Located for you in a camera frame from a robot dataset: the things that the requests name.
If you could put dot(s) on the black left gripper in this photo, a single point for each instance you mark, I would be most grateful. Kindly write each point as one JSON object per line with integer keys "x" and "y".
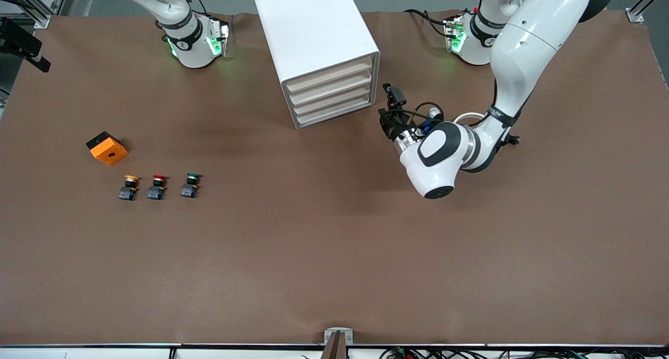
{"x": 393, "y": 125}

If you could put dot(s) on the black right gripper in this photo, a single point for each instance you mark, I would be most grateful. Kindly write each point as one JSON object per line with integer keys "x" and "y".
{"x": 15, "y": 40}

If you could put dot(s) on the white plastic drawer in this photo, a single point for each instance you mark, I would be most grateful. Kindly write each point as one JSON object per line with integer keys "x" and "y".
{"x": 332, "y": 101}
{"x": 330, "y": 89}
{"x": 333, "y": 112}
{"x": 329, "y": 77}

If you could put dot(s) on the yellow push button switch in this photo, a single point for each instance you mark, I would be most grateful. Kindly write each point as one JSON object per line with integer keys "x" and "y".
{"x": 128, "y": 192}

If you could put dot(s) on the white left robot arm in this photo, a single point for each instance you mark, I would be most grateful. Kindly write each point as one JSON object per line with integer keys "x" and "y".
{"x": 528, "y": 50}

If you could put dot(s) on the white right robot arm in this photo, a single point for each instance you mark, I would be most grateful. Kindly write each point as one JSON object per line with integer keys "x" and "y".
{"x": 191, "y": 50}

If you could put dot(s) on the white drawer cabinet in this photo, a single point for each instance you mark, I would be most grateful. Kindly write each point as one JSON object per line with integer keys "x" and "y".
{"x": 308, "y": 30}

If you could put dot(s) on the black square push button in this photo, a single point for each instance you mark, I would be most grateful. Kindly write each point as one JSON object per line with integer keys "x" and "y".
{"x": 515, "y": 139}

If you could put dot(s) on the aluminium frame post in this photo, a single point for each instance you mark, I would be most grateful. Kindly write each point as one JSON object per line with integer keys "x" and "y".
{"x": 634, "y": 16}
{"x": 41, "y": 20}

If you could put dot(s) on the orange black switch box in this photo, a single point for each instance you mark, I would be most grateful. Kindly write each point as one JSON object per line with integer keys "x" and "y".
{"x": 110, "y": 152}

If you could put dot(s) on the red push button switch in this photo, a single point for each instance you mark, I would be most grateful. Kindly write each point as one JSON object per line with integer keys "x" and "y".
{"x": 156, "y": 192}

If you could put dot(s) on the green push button switch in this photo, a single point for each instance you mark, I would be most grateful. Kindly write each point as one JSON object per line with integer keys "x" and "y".
{"x": 189, "y": 190}

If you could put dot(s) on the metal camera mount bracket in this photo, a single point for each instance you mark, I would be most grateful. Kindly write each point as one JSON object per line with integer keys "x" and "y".
{"x": 349, "y": 337}

